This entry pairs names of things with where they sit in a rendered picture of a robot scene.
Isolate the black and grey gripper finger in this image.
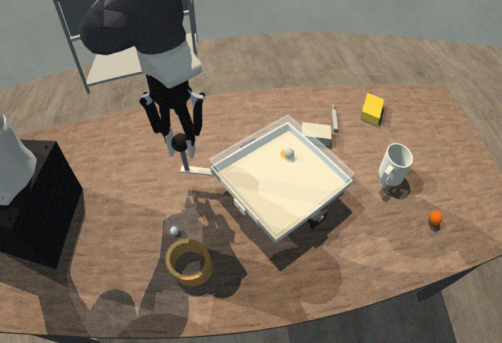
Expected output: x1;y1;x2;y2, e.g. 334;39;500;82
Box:
139;92;175;156
171;90;205;159

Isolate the small cream box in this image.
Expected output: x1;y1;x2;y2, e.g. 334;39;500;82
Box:
302;122;331;146

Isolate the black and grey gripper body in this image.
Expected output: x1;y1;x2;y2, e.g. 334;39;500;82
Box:
146;74;192;109

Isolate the tan hollow ring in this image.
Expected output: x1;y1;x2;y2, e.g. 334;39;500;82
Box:
166;239;213;287

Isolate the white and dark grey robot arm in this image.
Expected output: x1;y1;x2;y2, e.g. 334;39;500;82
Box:
0;0;202;205

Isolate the orange ball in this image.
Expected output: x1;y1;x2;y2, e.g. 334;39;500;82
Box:
429;211;443;226

